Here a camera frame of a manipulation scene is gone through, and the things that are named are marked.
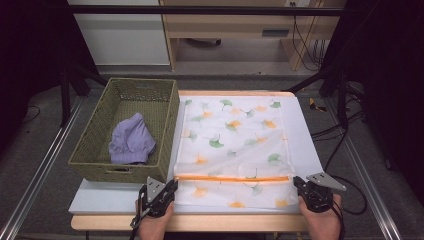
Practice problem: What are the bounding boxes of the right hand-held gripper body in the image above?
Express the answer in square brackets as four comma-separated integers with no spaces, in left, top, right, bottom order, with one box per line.
[297,172,348,215]

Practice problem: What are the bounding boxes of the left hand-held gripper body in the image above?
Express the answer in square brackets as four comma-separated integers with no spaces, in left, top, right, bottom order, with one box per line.
[138,176,175,219]

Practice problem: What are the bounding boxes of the purple garment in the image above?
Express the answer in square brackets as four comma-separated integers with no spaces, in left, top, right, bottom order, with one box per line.
[108,112,157,165]

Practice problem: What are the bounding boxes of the leaf-print mesh laundry bag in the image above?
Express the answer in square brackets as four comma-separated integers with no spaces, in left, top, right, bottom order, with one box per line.
[173,97,299,210]

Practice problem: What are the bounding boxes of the green woven basket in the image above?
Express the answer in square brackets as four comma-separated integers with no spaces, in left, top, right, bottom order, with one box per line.
[68,77,181,185]

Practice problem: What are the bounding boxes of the person's right hand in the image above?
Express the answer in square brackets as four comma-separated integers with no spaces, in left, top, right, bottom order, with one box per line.
[297,194,345,240]

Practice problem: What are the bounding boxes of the person's left hand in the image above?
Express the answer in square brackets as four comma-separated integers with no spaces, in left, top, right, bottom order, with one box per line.
[134,199,176,240]

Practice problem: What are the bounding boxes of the white board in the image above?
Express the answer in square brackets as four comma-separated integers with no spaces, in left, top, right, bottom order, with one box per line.
[68,94,329,216]

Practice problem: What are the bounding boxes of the yellow and black tool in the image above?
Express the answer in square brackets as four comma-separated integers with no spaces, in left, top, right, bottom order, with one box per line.
[308,97,328,113]

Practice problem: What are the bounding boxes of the black metal stand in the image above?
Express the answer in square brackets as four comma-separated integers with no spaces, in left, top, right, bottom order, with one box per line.
[286,66,351,131]
[59,63,108,128]

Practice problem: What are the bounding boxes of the black curtain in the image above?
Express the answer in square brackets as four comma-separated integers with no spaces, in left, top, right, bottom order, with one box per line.
[0,0,101,154]
[321,0,424,204]

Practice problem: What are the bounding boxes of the white cabinet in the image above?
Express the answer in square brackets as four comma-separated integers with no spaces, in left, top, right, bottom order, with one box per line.
[67,0,171,66]

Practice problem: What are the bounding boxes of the wooden desk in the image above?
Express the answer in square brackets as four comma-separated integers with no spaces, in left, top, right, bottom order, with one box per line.
[159,0,346,72]

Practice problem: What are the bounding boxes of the black horizontal bar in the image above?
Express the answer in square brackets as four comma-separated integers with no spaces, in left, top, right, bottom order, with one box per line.
[68,4,344,17]

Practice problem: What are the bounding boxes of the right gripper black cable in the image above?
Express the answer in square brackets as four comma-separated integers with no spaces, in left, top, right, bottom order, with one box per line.
[331,198,348,240]

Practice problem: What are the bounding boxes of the looped black floor cable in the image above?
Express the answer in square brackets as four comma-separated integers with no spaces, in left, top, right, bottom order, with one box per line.
[323,129,368,216]

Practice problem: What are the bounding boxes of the bundle of black floor cables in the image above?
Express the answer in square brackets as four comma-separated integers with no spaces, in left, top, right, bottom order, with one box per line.
[310,109,366,142]

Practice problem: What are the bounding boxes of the aluminium rail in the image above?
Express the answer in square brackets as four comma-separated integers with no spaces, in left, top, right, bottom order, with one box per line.
[0,96,84,240]
[324,98,404,240]

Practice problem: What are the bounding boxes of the thin black floor cable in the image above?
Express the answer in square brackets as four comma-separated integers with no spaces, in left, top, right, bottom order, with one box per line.
[22,104,42,124]

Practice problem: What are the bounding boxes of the hanging black cables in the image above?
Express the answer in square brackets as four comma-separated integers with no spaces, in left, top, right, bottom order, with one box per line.
[289,1,327,72]

